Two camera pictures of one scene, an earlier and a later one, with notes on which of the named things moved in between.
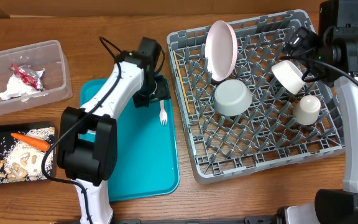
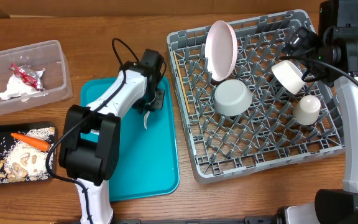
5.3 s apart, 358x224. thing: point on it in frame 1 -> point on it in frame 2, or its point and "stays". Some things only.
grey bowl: (232, 98) stays
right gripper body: (302, 45) stays
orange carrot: (36, 143) stays
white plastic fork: (163, 114) -> (145, 119)
